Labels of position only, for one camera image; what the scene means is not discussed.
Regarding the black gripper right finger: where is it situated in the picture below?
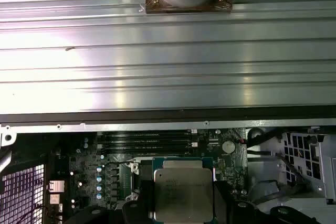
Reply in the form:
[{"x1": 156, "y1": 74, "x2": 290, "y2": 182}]
[{"x1": 214, "y1": 180, "x2": 300, "y2": 224}]

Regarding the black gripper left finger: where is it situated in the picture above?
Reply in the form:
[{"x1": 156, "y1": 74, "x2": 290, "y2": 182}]
[{"x1": 76, "y1": 187, "x2": 155, "y2": 224}]

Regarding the silver green CPU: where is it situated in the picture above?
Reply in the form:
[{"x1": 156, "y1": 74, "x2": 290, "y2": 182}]
[{"x1": 152, "y1": 156, "x2": 215, "y2": 224}]

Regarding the metal CPU socket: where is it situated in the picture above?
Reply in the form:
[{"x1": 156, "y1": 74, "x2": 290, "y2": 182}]
[{"x1": 130, "y1": 155, "x2": 155, "y2": 205}]

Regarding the RAM slot with white clip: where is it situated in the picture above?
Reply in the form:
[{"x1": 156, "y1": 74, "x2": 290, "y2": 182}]
[
  {"x1": 101, "y1": 141, "x2": 198, "y2": 148},
  {"x1": 101, "y1": 129, "x2": 198, "y2": 137}
]

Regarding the green motherboard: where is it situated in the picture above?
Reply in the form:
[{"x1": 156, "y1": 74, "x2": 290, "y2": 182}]
[{"x1": 48, "y1": 126, "x2": 249, "y2": 224}]

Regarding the silver coin cell battery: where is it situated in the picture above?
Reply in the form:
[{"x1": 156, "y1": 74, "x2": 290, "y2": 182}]
[{"x1": 222, "y1": 140, "x2": 235, "y2": 153}]

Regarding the silver port block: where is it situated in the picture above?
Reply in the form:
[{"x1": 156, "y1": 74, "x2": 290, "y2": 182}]
[
  {"x1": 49, "y1": 194, "x2": 64, "y2": 205},
  {"x1": 49, "y1": 180, "x2": 66, "y2": 193}
]

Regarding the black grey PC case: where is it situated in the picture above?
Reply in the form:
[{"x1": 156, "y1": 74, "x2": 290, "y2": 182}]
[{"x1": 0, "y1": 112, "x2": 336, "y2": 224}]

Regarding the silver perforated drive cage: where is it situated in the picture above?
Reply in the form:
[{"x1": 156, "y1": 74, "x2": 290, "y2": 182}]
[{"x1": 282, "y1": 129, "x2": 336, "y2": 205}]

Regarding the black cable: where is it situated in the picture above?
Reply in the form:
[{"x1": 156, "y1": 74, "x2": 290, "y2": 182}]
[{"x1": 246, "y1": 128, "x2": 283, "y2": 148}]

